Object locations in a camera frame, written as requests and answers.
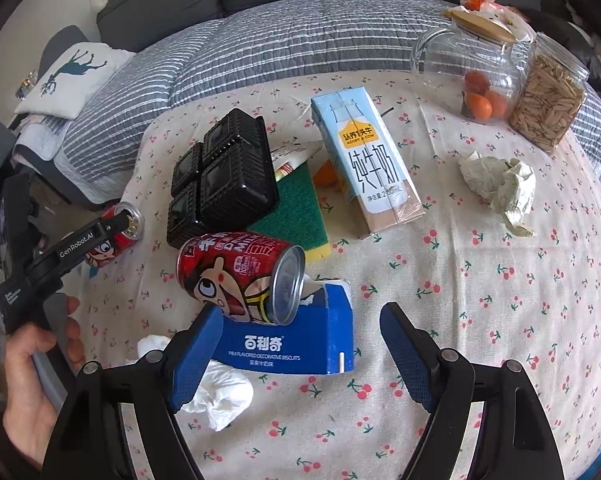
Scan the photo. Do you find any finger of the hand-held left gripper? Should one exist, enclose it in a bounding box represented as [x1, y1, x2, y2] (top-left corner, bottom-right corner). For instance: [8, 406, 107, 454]
[98, 211, 144, 237]

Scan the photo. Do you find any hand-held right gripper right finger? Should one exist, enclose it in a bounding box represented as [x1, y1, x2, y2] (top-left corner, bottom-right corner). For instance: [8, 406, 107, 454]
[379, 302, 564, 480]

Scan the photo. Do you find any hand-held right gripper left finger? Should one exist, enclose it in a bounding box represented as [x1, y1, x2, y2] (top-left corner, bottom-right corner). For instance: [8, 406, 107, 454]
[40, 305, 224, 480]

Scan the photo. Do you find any small red drink can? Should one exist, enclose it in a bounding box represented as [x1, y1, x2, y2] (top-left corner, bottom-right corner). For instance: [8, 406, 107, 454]
[83, 202, 146, 267]

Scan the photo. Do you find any large red drink can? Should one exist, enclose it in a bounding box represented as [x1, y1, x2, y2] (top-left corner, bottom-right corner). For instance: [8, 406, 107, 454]
[176, 231, 306, 326]

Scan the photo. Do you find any blue biscuit box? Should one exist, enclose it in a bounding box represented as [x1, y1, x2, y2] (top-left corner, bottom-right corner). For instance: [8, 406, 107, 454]
[210, 275, 355, 376]

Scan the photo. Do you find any black plastic food tray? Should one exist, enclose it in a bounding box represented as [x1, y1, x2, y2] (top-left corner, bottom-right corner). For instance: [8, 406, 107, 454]
[166, 108, 280, 249]

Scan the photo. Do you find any green and yellow sponge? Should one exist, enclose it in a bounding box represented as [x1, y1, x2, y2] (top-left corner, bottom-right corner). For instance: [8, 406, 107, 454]
[248, 160, 331, 263]

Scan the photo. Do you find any light blue milk carton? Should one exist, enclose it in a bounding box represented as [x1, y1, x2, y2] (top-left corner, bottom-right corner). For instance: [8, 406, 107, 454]
[311, 86, 426, 240]

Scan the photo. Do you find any person's left forearm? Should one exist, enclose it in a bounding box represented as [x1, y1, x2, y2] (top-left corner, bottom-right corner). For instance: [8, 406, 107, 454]
[0, 410, 46, 480]

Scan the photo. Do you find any person's left hand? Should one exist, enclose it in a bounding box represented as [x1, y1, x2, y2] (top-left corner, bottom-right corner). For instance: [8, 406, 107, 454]
[3, 296, 86, 453]

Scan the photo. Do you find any white crumpled tissue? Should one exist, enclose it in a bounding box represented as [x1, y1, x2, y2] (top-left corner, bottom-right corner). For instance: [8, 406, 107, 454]
[137, 335, 255, 433]

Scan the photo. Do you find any cherry print tablecloth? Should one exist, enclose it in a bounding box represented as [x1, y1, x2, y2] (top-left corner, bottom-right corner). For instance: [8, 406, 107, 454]
[73, 72, 601, 480]

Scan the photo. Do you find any white quilted blanket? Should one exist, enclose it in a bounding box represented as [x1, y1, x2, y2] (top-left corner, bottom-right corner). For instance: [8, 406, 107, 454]
[14, 110, 81, 161]

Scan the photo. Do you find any white deer print pillow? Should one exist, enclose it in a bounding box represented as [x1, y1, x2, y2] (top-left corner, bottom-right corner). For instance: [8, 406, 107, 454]
[14, 42, 136, 121]

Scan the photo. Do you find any printed snack wrapper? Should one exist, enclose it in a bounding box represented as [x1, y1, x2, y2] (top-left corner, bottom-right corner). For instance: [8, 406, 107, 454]
[268, 144, 326, 181]

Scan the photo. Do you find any small orange fruit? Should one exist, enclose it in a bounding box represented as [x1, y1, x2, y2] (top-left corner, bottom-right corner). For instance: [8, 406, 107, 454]
[488, 91, 510, 120]
[467, 92, 494, 121]
[465, 70, 489, 95]

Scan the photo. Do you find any grey sofa with quilt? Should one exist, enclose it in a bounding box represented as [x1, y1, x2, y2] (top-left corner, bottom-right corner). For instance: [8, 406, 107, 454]
[55, 0, 601, 211]

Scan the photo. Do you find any clear jar of seeds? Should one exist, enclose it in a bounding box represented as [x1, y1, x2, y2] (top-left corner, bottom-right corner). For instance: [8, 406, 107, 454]
[508, 32, 590, 156]

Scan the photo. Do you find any glass jar with bamboo lid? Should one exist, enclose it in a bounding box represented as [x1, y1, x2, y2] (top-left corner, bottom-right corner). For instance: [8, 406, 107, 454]
[413, 7, 531, 123]

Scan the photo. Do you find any clear plastic snack bag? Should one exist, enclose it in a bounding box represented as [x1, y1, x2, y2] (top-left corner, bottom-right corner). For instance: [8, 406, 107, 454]
[461, 0, 536, 43]

